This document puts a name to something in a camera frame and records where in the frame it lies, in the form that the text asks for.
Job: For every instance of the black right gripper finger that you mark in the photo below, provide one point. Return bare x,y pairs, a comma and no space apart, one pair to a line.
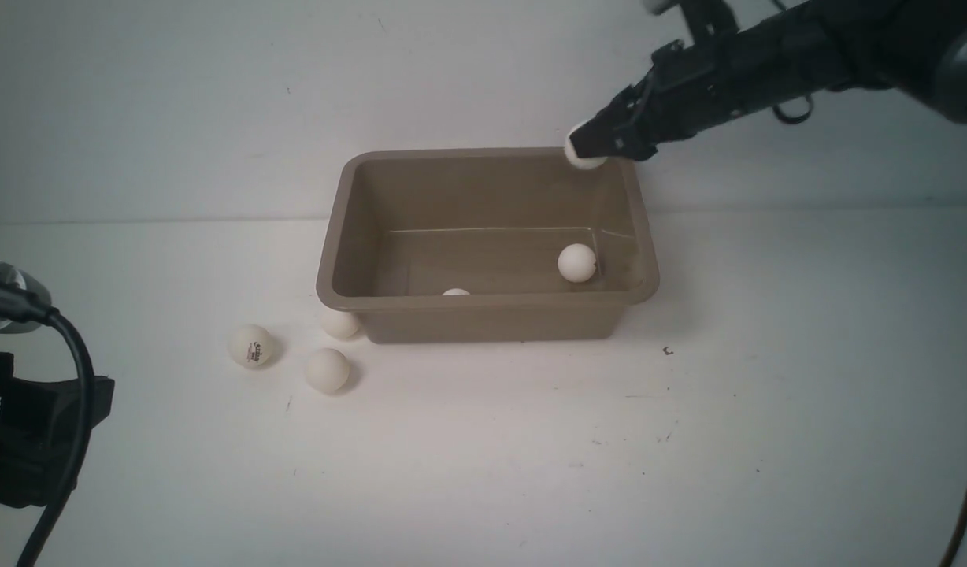
633,149
596,138

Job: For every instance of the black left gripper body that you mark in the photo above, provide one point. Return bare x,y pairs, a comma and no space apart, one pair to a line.
37,429

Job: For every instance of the tan plastic bin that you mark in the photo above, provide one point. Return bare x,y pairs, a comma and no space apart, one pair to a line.
409,224

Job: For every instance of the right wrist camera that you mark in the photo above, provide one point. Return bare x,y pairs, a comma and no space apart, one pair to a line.
712,27

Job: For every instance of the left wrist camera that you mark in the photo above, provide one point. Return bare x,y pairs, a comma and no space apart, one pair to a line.
25,303

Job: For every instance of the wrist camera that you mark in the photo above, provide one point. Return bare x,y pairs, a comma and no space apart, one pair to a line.
25,303
712,27

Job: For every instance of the white ball with logo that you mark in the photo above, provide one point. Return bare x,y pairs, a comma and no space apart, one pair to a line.
251,346

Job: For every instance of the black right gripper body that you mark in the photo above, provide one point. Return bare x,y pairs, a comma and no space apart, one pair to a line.
678,99

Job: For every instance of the white ball beside bin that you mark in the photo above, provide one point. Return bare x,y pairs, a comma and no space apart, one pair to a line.
339,325

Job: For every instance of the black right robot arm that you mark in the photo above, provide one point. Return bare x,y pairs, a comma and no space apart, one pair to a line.
916,47

